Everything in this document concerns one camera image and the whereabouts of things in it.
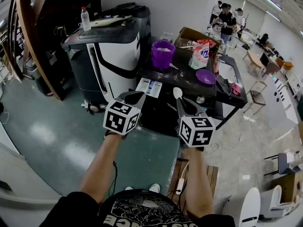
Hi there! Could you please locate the black printed t-shirt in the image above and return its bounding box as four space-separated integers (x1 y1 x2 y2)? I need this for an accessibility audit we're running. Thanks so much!
40 189 235 227

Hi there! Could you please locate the small wooden table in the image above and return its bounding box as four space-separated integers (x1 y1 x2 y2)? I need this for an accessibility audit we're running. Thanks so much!
242 50 266 77

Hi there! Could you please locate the black office chair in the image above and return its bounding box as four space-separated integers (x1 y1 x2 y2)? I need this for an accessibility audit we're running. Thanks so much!
257 33 269 46

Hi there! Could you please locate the metal frame chair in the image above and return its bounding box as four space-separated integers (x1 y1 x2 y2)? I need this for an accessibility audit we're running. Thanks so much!
243 80 268 116

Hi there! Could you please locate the brown cardboard box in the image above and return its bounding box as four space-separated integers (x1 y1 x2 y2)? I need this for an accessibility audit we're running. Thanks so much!
174 26 222 56

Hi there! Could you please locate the wooden pallet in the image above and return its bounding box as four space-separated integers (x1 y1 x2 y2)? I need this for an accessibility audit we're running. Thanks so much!
168 158 219 208

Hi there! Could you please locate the purple plastic bowl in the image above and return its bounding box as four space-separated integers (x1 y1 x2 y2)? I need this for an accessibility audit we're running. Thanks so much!
196 69 217 86

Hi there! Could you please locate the person's left forearm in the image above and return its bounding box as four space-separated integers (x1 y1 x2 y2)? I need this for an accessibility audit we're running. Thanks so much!
79 133 127 204

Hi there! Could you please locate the black stool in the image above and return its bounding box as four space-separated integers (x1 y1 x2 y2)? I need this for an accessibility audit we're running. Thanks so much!
263 152 289 177

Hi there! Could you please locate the white power strip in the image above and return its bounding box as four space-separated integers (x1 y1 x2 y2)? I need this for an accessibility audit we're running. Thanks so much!
176 178 186 196

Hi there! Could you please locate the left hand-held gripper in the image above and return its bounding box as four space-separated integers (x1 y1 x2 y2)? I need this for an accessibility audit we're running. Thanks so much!
102 91 147 140

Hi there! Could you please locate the white panel with black marks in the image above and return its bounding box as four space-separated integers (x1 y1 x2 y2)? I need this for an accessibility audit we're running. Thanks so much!
265 75 299 130

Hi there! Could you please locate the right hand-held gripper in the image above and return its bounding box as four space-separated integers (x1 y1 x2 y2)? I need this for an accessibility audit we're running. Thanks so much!
175 97 216 152

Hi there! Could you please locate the grey storage bin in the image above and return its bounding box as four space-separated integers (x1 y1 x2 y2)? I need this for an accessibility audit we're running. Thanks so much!
24 60 43 80

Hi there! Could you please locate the person's right forearm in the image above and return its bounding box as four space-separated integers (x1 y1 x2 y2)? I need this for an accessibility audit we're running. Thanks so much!
183 148 215 215

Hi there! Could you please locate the curved wooden staircase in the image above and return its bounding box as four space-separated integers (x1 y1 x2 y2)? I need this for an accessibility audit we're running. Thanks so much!
7 0 112 102

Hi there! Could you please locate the wooden office desk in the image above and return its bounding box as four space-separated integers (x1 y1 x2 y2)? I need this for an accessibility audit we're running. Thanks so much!
259 45 282 78

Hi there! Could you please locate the black frame glass table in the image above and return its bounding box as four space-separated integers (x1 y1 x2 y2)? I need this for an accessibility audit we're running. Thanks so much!
214 54 249 130

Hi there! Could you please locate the white black cleaning machine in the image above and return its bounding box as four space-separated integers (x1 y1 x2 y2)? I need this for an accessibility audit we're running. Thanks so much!
61 20 142 114

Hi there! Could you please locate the white rounded robot shell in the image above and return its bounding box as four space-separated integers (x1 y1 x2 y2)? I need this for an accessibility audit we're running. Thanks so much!
222 187 261 227

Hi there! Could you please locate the white floor cable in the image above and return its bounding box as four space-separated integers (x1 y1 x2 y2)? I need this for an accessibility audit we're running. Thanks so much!
210 126 264 151

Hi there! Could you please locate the pink cloth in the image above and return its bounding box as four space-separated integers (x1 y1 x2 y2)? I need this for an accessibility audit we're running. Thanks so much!
231 82 242 96

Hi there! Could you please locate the purple plastic bucket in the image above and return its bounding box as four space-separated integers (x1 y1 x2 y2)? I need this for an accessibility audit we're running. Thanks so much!
151 41 176 70

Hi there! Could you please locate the clear plastic water bottle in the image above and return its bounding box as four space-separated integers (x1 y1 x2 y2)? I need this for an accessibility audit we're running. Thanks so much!
80 6 92 32

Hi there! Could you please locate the white plastic container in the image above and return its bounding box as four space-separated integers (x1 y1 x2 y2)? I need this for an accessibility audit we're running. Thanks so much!
160 32 175 43

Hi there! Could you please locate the beige folded cloth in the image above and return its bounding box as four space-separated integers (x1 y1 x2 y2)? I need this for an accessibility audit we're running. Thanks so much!
91 15 134 28

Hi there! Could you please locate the grey black cleaning machine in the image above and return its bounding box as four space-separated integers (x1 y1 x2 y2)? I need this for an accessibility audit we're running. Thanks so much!
101 2 152 47

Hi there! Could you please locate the detergent refill bag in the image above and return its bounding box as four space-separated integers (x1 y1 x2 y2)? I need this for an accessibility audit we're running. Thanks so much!
188 39 215 70

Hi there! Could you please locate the black cloth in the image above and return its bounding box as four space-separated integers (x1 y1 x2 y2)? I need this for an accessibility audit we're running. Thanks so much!
215 74 233 96

